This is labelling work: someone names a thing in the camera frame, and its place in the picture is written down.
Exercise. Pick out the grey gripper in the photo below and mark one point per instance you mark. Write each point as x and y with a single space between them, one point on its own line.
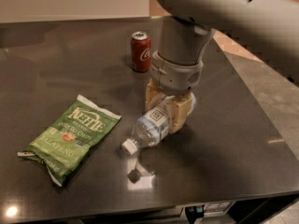
175 77

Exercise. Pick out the clear plastic bottle blue label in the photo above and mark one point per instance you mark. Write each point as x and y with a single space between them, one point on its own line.
149 130

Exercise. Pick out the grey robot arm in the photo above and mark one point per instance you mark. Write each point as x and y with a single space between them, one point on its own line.
267 28

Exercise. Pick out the red coke can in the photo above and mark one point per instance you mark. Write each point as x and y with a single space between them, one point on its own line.
140 49

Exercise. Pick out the green Kettle chips bag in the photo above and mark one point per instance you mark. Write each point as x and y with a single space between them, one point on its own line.
63 145

